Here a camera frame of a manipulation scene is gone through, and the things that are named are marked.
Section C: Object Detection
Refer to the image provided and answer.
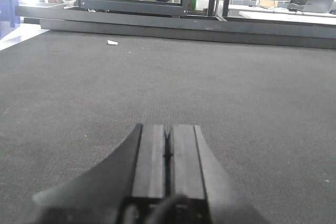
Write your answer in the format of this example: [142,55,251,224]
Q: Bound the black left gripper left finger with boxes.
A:
[33,124,165,223]

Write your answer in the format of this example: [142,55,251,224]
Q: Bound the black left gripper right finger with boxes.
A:
[170,124,269,223]

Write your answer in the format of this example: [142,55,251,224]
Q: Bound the dark grey carpet mat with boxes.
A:
[1,31,335,223]

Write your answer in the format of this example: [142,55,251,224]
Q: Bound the black raised platform edge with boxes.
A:
[15,6,335,49]

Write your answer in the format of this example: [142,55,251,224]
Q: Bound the small white paper scrap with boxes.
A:
[107,40,118,46]

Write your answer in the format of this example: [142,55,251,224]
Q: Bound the white background desk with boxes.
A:
[228,4,335,25]

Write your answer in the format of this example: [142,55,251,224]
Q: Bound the grey open laptop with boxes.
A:
[302,0,334,13]

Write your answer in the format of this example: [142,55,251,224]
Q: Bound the blue plastic crate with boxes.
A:
[1,0,21,39]

